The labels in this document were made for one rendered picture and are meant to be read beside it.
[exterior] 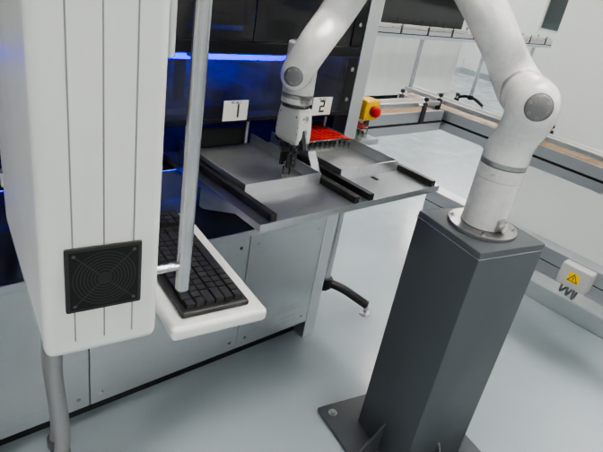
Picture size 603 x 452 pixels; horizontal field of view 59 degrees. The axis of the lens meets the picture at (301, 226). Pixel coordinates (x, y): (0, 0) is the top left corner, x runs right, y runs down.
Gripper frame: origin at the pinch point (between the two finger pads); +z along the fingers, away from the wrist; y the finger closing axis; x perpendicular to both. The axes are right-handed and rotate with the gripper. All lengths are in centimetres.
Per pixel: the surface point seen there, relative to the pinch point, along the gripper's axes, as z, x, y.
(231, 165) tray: 5.5, 10.1, 12.4
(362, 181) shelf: 6.0, -22.2, -9.8
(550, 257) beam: 43, -120, -36
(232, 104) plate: -10.3, 7.0, 18.9
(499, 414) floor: 95, -81, -53
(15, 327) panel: 47, 68, 20
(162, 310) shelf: 14, 53, -31
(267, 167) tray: 5.5, 0.2, 8.0
